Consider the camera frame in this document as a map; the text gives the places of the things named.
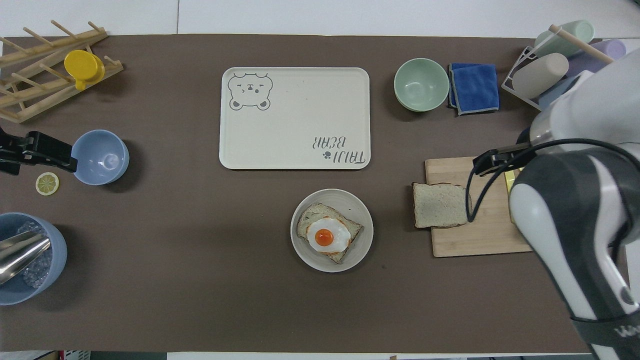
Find cream tray with bear print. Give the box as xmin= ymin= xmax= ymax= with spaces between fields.
xmin=219 ymin=67 xmax=371 ymax=171

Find fried egg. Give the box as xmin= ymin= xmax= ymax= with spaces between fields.
xmin=306 ymin=216 xmax=352 ymax=255

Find light purple cup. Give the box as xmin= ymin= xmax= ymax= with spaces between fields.
xmin=565 ymin=39 xmax=628 ymax=79

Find metal scoop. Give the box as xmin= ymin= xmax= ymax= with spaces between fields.
xmin=0 ymin=232 xmax=52 ymax=286

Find wooden cutting board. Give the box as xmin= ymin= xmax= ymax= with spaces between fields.
xmin=425 ymin=156 xmax=534 ymax=258

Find wooden dish rack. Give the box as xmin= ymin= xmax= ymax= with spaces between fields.
xmin=0 ymin=20 xmax=124 ymax=124

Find light blue bowl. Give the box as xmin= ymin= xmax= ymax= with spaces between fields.
xmin=71 ymin=129 xmax=130 ymax=186

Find yellow food slice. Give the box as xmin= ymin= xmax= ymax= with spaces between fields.
xmin=504 ymin=169 xmax=524 ymax=224

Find lemon slice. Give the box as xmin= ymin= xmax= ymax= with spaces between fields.
xmin=35 ymin=172 xmax=60 ymax=196

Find blue ice bucket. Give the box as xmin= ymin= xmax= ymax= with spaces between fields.
xmin=0 ymin=212 xmax=68 ymax=306

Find blue folded cloth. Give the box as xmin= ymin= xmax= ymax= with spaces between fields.
xmin=447 ymin=62 xmax=500 ymax=117

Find yellow plastic cup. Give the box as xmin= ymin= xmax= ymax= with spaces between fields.
xmin=64 ymin=49 xmax=106 ymax=91

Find bread slice under egg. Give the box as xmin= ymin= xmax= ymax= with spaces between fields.
xmin=296 ymin=202 xmax=364 ymax=265

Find wooden stick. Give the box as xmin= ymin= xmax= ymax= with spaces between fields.
xmin=548 ymin=24 xmax=615 ymax=65

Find beige cup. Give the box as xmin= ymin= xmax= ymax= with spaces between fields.
xmin=513 ymin=53 xmax=570 ymax=100

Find clear ice cubes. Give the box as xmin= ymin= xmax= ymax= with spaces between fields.
xmin=16 ymin=221 xmax=53 ymax=290

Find light blue cup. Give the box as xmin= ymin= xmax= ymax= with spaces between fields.
xmin=537 ymin=75 xmax=583 ymax=110

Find black cable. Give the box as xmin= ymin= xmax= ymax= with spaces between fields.
xmin=466 ymin=138 xmax=640 ymax=224

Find white wire cup rack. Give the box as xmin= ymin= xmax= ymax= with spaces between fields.
xmin=501 ymin=45 xmax=556 ymax=112

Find light green bowl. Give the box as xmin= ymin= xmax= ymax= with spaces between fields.
xmin=394 ymin=58 xmax=450 ymax=113

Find grey round plate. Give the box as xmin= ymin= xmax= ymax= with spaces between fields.
xmin=290 ymin=188 xmax=375 ymax=273

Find plain bread slice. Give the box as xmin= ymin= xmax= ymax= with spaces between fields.
xmin=412 ymin=182 xmax=473 ymax=230

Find light green cup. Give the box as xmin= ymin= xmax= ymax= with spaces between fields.
xmin=533 ymin=20 xmax=596 ymax=59

